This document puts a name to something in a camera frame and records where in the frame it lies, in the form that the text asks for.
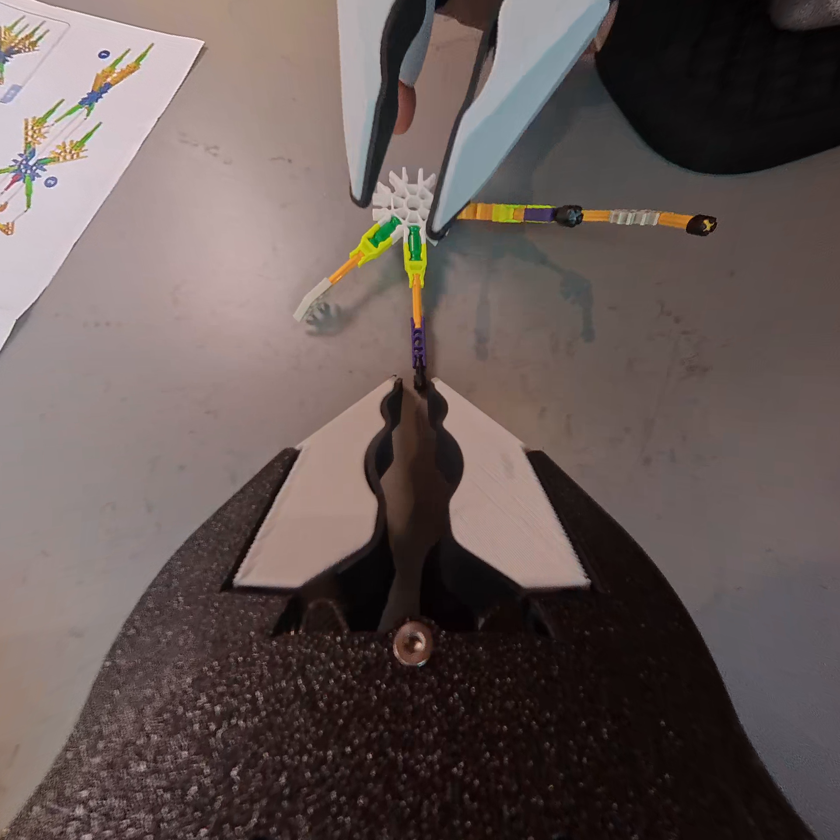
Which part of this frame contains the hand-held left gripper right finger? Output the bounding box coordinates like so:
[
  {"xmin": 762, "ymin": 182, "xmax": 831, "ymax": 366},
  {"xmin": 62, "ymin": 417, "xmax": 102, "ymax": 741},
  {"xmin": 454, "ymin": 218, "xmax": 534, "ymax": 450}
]
[{"xmin": 428, "ymin": 378, "xmax": 589, "ymax": 592}]

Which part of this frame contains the toy construction model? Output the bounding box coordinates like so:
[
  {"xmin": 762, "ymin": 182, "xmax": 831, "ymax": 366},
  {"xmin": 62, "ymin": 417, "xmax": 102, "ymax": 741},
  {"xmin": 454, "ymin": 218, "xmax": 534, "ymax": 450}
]
[{"xmin": 292, "ymin": 167, "xmax": 718, "ymax": 391}]

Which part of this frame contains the grey desk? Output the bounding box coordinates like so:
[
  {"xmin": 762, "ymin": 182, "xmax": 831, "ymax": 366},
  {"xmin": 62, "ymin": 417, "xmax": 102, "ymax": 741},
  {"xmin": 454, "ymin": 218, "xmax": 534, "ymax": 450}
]
[{"xmin": 0, "ymin": 0, "xmax": 840, "ymax": 840}]

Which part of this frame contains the person's right hand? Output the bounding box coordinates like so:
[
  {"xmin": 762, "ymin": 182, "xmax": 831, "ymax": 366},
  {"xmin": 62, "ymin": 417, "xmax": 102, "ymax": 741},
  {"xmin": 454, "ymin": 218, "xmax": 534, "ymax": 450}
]
[{"xmin": 392, "ymin": 80, "xmax": 420, "ymax": 137}]

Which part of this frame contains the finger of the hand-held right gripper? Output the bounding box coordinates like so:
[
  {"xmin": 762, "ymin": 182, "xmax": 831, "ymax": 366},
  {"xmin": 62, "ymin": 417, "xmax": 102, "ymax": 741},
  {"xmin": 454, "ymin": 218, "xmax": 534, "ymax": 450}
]
[
  {"xmin": 427, "ymin": 0, "xmax": 613, "ymax": 240},
  {"xmin": 336, "ymin": 0, "xmax": 435, "ymax": 209}
]

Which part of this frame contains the black padded cushion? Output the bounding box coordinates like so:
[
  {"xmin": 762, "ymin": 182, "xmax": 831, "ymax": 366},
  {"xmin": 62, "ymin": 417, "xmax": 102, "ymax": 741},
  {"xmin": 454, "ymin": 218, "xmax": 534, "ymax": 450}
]
[{"xmin": 594, "ymin": 0, "xmax": 840, "ymax": 176}]

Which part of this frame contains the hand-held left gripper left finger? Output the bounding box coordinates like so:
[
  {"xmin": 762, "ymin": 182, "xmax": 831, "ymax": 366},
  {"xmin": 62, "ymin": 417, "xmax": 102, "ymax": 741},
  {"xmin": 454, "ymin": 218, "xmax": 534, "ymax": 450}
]
[{"xmin": 233, "ymin": 377, "xmax": 403, "ymax": 592}]

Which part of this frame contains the toy instruction sheet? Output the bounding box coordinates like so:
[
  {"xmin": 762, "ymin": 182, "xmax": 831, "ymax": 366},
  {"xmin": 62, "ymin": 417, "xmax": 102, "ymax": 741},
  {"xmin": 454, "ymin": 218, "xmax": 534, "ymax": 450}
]
[{"xmin": 0, "ymin": 0, "xmax": 206, "ymax": 350}]

